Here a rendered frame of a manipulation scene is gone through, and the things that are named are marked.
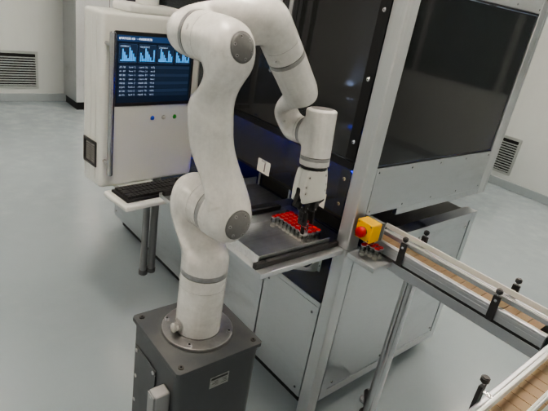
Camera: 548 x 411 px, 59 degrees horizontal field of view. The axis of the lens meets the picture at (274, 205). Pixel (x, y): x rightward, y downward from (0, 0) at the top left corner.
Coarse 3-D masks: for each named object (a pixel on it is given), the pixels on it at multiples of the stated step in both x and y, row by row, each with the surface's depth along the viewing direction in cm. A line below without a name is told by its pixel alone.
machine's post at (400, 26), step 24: (408, 0) 146; (408, 24) 151; (384, 48) 155; (408, 48) 155; (384, 72) 157; (384, 96) 158; (384, 120) 163; (360, 144) 168; (360, 168) 170; (360, 192) 172; (360, 216) 178; (336, 264) 186; (336, 288) 188; (336, 312) 195; (312, 360) 205; (312, 384) 207; (312, 408) 216
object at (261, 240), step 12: (252, 216) 188; (264, 216) 192; (252, 228) 185; (264, 228) 187; (276, 228) 189; (240, 240) 175; (252, 240) 177; (264, 240) 178; (276, 240) 180; (288, 240) 181; (324, 240) 180; (252, 252) 163; (264, 252) 170; (276, 252) 165; (288, 252) 169
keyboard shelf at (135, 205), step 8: (120, 184) 224; (128, 184) 225; (104, 192) 213; (112, 192) 213; (112, 200) 209; (120, 200) 208; (144, 200) 211; (152, 200) 213; (160, 200) 214; (128, 208) 203; (136, 208) 206
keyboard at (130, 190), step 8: (136, 184) 219; (144, 184) 220; (152, 184) 222; (160, 184) 224; (168, 184) 225; (120, 192) 210; (128, 192) 210; (136, 192) 211; (144, 192) 212; (152, 192) 214; (128, 200) 206; (136, 200) 208
